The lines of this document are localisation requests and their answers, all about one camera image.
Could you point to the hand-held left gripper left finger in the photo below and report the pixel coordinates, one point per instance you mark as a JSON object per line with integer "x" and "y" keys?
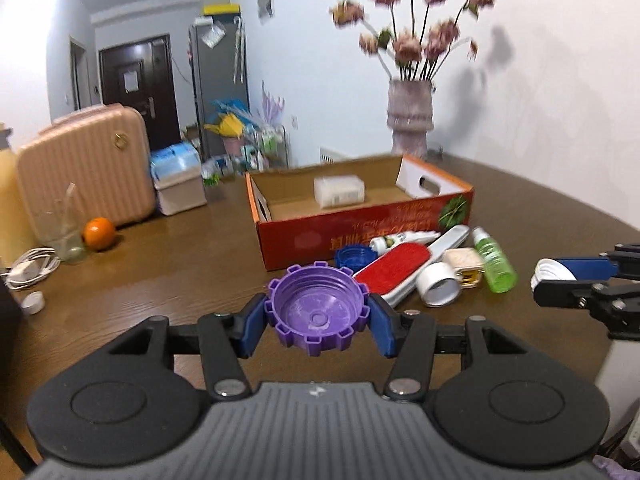
{"x": 251, "y": 327}

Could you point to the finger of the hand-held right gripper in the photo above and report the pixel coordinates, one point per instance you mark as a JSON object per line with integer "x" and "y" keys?
{"x": 585, "y": 267}
{"x": 560, "y": 294}

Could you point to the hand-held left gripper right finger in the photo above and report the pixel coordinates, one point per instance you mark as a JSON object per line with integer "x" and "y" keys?
{"x": 382, "y": 327}

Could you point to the white round lid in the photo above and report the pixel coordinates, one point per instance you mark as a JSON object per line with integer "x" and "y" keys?
{"x": 545, "y": 270}

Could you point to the red and white lint brush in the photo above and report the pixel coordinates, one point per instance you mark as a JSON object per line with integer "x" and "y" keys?
{"x": 395, "y": 270}

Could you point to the purple gear-shaped cap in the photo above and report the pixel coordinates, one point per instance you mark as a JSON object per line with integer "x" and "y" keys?
{"x": 315, "y": 305}

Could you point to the red cardboard box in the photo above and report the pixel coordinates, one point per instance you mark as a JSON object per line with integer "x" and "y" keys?
{"x": 320, "y": 237}

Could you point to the white tape roll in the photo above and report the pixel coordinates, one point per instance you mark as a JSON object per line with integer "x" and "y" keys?
{"x": 432, "y": 277}

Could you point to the green spray bottle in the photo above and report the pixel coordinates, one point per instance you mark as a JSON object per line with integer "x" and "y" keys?
{"x": 492, "y": 262}

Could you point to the blue gear-shaped cap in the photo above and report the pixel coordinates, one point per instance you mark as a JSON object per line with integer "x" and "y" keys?
{"x": 352, "y": 256}

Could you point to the white spray bottle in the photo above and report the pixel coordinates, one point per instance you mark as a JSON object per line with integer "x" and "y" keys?
{"x": 410, "y": 237}

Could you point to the white plastic box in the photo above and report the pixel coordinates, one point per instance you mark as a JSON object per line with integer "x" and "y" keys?
{"x": 339, "y": 191}

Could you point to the orange fruit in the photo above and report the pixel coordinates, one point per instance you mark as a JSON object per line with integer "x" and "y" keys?
{"x": 99, "y": 234}

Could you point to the blue tissue pack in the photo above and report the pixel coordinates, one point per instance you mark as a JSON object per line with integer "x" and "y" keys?
{"x": 172, "y": 160}

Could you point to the yellow and blue bag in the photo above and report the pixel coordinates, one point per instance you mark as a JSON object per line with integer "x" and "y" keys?
{"x": 231, "y": 122}

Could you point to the clear glass with straw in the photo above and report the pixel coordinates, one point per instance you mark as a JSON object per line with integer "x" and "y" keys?
{"x": 65, "y": 235}

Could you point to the pink textured vase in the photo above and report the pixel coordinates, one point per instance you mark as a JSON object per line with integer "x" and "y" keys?
{"x": 409, "y": 115}

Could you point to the small white cap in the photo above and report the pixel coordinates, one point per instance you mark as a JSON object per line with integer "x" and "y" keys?
{"x": 33, "y": 303}

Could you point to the purple paper decoration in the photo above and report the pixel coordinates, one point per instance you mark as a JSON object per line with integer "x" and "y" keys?
{"x": 271, "y": 107}

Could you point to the pink ribbed suitcase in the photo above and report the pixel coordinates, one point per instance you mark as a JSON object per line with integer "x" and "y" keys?
{"x": 85, "y": 170}

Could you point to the grey refrigerator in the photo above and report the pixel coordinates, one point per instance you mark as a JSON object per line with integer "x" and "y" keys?
{"x": 220, "y": 75}

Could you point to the dark wooden door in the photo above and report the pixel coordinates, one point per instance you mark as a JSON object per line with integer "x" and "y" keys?
{"x": 155, "y": 80}

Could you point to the yellow bottle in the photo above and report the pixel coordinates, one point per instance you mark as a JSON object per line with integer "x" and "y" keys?
{"x": 10, "y": 200}

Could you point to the dried pink flowers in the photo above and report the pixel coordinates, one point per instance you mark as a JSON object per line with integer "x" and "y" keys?
{"x": 407, "y": 47}

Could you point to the yellow box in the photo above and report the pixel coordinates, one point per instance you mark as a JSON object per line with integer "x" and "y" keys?
{"x": 221, "y": 9}

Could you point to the white wall socket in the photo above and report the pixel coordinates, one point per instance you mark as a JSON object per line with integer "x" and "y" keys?
{"x": 295, "y": 123}

